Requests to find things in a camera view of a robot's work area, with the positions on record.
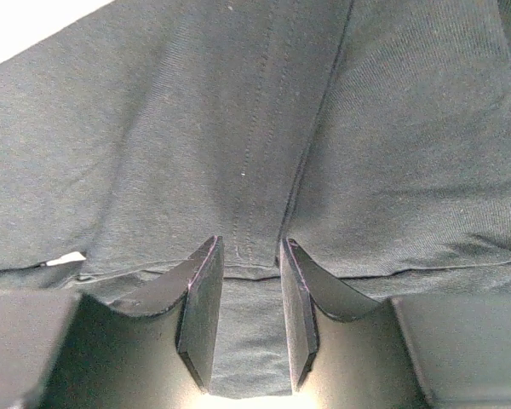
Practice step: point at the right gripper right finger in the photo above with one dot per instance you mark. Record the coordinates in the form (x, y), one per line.
(347, 350)

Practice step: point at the black t shirt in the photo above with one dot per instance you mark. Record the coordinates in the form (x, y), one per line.
(377, 134)

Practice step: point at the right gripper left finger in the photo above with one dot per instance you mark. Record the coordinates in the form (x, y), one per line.
(152, 348)

